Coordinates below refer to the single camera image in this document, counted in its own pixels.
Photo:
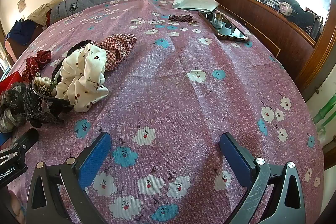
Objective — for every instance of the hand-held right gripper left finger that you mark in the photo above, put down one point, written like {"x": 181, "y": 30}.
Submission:
{"x": 95, "y": 158}

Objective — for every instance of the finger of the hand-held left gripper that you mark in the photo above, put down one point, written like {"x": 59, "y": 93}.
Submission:
{"x": 4, "y": 139}
{"x": 26, "y": 140}

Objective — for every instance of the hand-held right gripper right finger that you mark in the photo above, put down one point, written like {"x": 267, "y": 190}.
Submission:
{"x": 236, "y": 161}

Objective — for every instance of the grey scrunchie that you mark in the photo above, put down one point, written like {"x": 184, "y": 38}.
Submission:
{"x": 9, "y": 121}

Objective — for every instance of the black fabric bow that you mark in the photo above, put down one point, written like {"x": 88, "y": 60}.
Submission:
{"x": 42, "y": 119}

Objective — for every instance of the black lace scrunchie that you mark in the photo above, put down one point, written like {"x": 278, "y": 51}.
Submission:
{"x": 14, "y": 95}

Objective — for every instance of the black hair claw clip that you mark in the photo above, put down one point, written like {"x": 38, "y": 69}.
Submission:
{"x": 60, "y": 102}

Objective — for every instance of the red box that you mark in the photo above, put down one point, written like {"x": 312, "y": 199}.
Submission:
{"x": 10, "y": 82}

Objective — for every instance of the red polka dot bow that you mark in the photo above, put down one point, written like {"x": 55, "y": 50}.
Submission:
{"x": 39, "y": 58}

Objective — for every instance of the white cherry print scrunchie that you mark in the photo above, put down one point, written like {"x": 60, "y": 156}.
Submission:
{"x": 84, "y": 74}

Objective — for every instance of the black ruffled scrunchie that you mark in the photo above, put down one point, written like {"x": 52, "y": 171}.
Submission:
{"x": 76, "y": 47}

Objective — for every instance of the red plaid scrunchie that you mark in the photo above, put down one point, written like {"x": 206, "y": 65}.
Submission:
{"x": 118, "y": 48}

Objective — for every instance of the brown armchair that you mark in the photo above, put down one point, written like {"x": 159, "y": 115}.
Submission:
{"x": 13, "y": 50}

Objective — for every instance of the blue cloth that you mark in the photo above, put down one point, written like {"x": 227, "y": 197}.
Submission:
{"x": 22, "y": 31}

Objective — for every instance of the pink floral bedsheet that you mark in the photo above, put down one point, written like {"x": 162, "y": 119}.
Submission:
{"x": 170, "y": 69}

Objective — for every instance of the beige cloth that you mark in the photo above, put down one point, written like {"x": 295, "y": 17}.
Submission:
{"x": 39, "y": 14}

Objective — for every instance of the smartphone in brown case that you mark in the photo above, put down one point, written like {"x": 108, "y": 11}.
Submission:
{"x": 223, "y": 26}

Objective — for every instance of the wooden headboard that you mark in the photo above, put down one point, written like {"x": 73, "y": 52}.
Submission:
{"x": 275, "y": 29}

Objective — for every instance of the small gold earrings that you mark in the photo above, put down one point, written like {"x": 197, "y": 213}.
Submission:
{"x": 193, "y": 22}

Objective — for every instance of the maroon leaf hair clip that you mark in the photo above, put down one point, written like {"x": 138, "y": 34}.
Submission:
{"x": 179, "y": 18}

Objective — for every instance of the pink round case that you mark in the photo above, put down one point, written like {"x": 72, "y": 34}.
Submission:
{"x": 285, "y": 9}

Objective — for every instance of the black cloth pile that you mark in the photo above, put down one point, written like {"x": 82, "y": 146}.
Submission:
{"x": 299, "y": 14}

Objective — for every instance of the white paper envelope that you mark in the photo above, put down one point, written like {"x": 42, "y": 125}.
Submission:
{"x": 195, "y": 3}

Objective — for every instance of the small wall card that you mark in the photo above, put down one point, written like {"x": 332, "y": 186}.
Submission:
{"x": 21, "y": 5}

